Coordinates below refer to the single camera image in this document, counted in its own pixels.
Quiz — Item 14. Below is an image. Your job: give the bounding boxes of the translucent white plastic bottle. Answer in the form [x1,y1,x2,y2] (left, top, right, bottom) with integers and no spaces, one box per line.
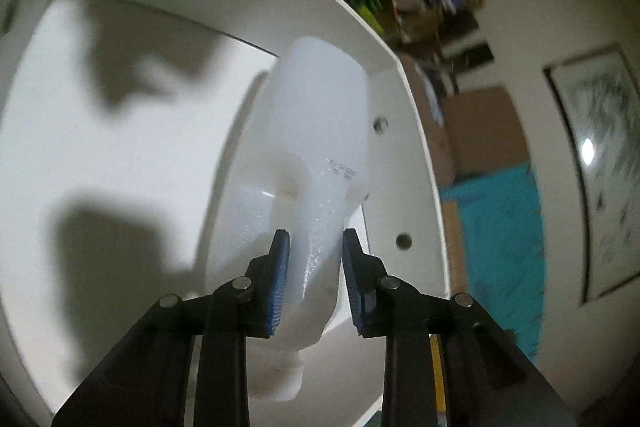
[192,36,371,404]

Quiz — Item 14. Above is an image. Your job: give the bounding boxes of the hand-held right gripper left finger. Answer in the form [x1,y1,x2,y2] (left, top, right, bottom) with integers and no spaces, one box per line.
[50,229,292,427]

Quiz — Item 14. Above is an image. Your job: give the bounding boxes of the framed wall picture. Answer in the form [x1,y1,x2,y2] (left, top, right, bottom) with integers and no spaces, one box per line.
[542,44,640,305]

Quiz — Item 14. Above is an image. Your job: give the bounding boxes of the brown sofa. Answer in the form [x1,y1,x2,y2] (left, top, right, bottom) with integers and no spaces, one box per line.
[440,86,532,185]

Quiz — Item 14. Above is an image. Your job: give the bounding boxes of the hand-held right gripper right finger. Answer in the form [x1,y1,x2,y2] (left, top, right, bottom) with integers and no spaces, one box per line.
[341,228,576,427]

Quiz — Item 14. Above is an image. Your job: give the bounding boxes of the teal box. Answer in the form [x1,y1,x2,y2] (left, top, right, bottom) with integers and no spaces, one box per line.
[439,164,547,365]

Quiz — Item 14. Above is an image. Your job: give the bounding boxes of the white storage box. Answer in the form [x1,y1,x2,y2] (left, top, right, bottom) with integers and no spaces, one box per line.
[0,0,453,427]

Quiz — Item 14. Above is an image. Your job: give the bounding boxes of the green packets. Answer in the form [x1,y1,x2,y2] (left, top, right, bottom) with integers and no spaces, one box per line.
[349,0,387,34]

